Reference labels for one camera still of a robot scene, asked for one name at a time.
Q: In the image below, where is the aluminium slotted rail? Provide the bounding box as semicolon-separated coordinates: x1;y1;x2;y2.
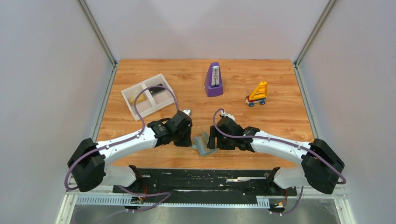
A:
74;186;270;209

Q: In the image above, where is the gold card in tray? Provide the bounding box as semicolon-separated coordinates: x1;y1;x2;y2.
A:
127;94;146;106

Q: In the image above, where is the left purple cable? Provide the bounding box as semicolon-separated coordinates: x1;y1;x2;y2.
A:
64;85;181;213

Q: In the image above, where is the black card in tray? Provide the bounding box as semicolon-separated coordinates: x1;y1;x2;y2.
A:
148;84;165;96

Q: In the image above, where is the white two-compartment tray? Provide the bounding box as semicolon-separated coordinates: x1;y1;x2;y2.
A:
121;73;175;120

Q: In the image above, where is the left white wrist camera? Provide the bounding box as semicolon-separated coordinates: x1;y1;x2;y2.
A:
182;109;192;117

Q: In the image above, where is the green card holder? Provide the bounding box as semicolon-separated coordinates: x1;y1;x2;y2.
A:
191;132;218;156

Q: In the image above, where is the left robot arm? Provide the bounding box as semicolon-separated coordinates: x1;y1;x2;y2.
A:
65;110;192;193

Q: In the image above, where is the yellow toy car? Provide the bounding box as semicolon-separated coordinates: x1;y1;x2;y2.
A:
245;82;268;107

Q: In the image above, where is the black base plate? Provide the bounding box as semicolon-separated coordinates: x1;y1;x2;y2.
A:
126;168;299;200

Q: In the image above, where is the purple metronome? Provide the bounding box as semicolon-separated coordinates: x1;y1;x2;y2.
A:
205;62;224;97

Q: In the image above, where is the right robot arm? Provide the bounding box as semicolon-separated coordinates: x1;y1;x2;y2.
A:
207;116;346;195

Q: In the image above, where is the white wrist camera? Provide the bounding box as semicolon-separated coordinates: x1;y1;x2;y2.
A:
182;109;192;117
220;112;235;121

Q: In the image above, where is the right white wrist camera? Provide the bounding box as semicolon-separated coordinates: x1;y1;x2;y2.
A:
220;112;235;121

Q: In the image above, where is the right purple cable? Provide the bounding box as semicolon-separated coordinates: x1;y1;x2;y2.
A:
212;108;347;216

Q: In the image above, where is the purple cable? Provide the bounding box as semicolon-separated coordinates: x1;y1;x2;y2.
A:
64;85;181;213
212;108;347;216

